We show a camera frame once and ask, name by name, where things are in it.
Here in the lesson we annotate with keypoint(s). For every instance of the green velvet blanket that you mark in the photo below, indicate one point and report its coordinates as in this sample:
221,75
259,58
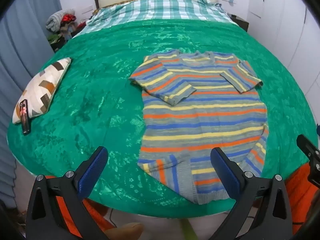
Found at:
105,85

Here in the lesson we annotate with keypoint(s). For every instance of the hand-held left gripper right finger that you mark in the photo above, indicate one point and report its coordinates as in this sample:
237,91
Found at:
225,175

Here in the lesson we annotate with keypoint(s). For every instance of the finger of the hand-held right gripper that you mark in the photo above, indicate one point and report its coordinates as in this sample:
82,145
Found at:
313,160

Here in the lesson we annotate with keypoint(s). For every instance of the blue-grey curtain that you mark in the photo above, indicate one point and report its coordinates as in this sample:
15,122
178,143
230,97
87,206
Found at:
22,42

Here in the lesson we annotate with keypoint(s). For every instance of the striped knit sweater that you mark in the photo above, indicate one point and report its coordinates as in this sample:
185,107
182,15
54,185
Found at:
202,115

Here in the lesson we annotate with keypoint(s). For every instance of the pile of clothes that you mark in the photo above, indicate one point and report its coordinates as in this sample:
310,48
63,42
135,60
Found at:
61,22

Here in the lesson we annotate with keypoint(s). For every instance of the geometric patterned pillow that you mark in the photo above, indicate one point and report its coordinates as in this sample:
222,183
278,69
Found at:
42,90

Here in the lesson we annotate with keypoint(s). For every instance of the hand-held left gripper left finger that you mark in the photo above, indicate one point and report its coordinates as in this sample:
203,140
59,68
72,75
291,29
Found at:
93,172

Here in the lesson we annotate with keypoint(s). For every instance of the black smartphone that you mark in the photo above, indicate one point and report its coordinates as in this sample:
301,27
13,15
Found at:
25,117

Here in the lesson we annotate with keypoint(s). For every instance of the white wardrobe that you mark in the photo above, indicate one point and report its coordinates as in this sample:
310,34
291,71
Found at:
282,30

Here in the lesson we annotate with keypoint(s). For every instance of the dark wooden nightstand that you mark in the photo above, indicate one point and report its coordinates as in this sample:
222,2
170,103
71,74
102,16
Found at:
240,22

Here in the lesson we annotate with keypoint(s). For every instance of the green plaid bed sheet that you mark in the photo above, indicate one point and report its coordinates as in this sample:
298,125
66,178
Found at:
160,8

